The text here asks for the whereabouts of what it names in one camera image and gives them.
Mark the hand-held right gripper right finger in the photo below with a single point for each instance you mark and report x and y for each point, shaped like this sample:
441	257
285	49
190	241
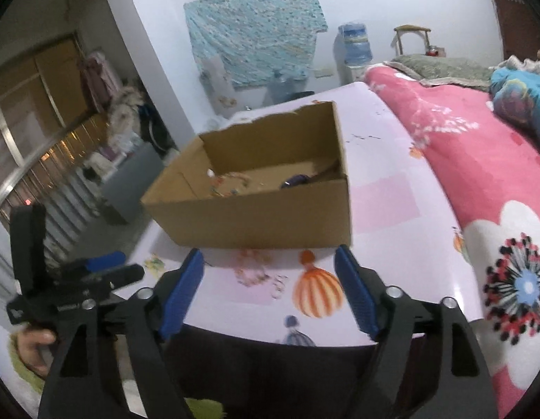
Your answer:
355	292

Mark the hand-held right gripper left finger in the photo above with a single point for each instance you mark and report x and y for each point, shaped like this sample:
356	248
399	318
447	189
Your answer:
182	297

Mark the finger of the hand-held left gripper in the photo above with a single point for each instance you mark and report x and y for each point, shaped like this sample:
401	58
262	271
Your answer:
106	259
126	273

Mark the brown cardboard box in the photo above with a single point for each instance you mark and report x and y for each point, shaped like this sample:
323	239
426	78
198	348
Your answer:
252	218

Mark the person's left hand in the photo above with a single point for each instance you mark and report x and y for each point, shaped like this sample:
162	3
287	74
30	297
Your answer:
32	349

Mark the grey storage bin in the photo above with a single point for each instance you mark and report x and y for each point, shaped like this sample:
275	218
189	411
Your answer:
134	183

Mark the pile of clothes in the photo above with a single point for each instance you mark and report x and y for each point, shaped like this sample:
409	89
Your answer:
130	113

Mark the pink floral blanket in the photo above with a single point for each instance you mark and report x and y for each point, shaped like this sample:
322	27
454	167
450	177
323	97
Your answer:
448	148

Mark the hanging pink garment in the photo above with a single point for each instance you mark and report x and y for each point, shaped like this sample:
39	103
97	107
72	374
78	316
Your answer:
99	78

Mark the white water dispenser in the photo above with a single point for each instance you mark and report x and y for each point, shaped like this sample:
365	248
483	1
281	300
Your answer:
355	73

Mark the grey blanket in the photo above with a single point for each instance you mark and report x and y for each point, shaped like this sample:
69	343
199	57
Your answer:
444	70

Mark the blue water dispenser bottle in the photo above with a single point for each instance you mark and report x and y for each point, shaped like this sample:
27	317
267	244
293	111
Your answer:
355	43

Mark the small red object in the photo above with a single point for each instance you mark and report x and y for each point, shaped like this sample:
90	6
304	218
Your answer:
433	51

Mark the blue patterned quilt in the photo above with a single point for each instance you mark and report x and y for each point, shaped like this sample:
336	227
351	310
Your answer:
518	96

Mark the wooden chair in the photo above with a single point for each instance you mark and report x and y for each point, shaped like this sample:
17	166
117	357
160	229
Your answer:
411	30

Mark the brown door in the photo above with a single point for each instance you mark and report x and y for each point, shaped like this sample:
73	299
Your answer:
514	13

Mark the teal patterned wall cloth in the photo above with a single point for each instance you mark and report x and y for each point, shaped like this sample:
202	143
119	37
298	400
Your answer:
252	22

